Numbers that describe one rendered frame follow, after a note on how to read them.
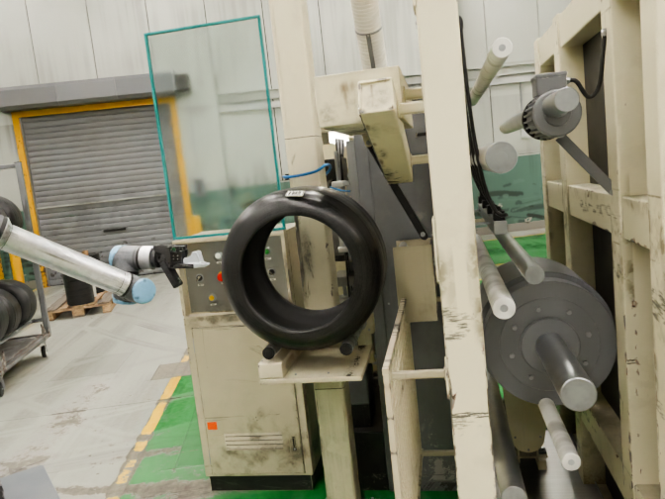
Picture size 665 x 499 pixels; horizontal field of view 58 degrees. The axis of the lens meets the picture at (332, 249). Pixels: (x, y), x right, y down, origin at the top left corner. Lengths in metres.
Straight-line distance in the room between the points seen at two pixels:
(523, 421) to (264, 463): 1.24
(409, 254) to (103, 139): 9.64
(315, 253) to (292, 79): 0.69
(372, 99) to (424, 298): 0.95
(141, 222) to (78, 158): 1.53
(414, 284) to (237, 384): 1.09
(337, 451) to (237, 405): 0.61
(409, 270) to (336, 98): 0.83
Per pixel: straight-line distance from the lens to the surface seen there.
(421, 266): 2.32
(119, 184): 11.49
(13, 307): 5.99
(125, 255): 2.36
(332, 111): 1.76
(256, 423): 3.03
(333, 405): 2.59
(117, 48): 11.71
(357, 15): 2.77
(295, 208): 2.02
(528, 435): 2.82
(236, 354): 2.94
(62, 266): 2.16
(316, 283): 2.45
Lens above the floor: 1.51
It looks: 7 degrees down
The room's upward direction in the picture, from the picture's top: 6 degrees counter-clockwise
